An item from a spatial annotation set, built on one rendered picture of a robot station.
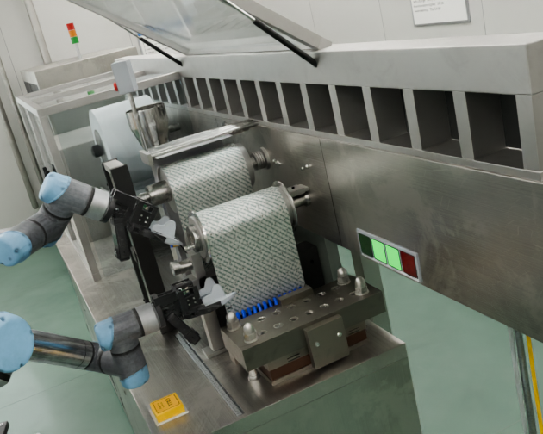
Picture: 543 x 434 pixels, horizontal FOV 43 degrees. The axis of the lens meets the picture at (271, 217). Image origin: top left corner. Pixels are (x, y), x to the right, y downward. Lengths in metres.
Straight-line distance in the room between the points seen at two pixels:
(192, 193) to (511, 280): 1.01
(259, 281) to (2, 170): 5.60
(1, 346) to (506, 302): 0.98
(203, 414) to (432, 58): 0.98
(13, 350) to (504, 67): 1.07
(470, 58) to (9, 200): 6.42
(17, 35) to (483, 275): 6.27
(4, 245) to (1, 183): 5.67
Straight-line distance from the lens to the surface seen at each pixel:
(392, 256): 1.58
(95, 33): 7.29
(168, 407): 1.74
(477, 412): 3.06
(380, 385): 1.81
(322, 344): 1.72
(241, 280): 1.82
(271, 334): 1.69
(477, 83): 1.18
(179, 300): 1.74
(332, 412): 1.77
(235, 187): 2.01
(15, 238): 1.61
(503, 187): 1.20
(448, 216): 1.35
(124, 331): 1.73
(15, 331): 1.51
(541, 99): 1.12
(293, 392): 1.70
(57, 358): 1.78
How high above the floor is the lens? 1.81
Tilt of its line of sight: 18 degrees down
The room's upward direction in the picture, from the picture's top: 14 degrees counter-clockwise
